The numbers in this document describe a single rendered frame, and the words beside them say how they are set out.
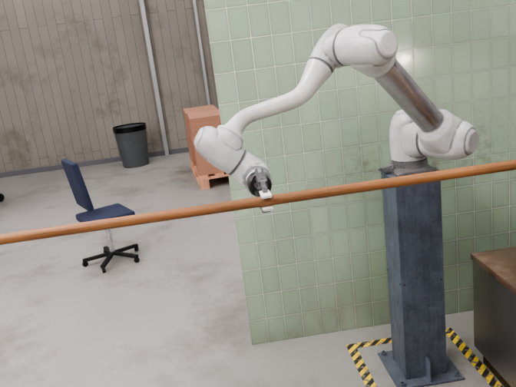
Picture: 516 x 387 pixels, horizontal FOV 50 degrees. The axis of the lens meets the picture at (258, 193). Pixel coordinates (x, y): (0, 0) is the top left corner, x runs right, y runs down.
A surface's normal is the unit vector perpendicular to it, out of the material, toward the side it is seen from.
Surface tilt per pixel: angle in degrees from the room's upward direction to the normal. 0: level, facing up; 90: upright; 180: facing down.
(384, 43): 86
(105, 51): 90
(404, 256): 90
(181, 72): 90
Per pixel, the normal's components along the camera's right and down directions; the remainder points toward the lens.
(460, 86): 0.09, 0.26
